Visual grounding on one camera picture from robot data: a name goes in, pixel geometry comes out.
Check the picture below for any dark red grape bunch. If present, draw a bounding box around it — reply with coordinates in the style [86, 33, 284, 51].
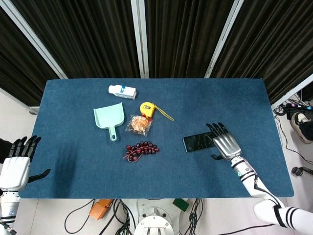
[122, 141, 160, 163]

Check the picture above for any yellow tape measure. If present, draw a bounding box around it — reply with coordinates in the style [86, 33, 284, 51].
[139, 101, 175, 121]

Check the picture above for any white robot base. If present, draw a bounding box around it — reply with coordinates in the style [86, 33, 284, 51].
[134, 198, 182, 235]

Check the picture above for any black floor cable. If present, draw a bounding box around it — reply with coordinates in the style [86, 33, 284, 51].
[64, 198, 96, 235]

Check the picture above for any black cable bundle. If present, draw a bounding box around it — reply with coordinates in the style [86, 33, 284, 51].
[272, 93, 313, 117]

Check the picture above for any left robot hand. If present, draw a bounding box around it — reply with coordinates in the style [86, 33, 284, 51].
[0, 136, 51, 192]

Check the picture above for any wrapped orange pastry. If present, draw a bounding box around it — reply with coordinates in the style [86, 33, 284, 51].
[125, 114, 153, 137]

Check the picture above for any white medicine bottle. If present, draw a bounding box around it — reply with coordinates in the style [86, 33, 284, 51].
[108, 84, 137, 100]

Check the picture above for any black and white shoe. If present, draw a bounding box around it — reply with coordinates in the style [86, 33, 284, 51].
[291, 112, 313, 144]

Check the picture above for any orange box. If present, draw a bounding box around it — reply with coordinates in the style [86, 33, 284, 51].
[89, 198, 114, 221]

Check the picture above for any mint green dustpan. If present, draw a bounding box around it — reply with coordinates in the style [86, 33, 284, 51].
[93, 102, 126, 142]

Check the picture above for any black caster wheel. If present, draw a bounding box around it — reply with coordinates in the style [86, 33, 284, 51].
[291, 166, 313, 176]

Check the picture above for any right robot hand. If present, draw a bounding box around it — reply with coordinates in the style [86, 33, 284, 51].
[206, 122, 243, 162]

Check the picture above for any green block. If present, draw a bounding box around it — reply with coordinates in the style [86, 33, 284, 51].
[172, 198, 190, 212]

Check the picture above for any black smartphone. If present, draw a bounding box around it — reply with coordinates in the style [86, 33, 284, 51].
[183, 131, 219, 153]

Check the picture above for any grey metal frame post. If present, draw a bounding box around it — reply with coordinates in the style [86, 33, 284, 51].
[204, 0, 245, 79]
[0, 0, 68, 79]
[130, 0, 150, 79]

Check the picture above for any blue table cloth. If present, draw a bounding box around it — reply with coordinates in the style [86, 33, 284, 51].
[18, 78, 294, 199]

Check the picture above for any black pleated curtain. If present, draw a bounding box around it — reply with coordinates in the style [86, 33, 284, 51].
[0, 0, 313, 107]

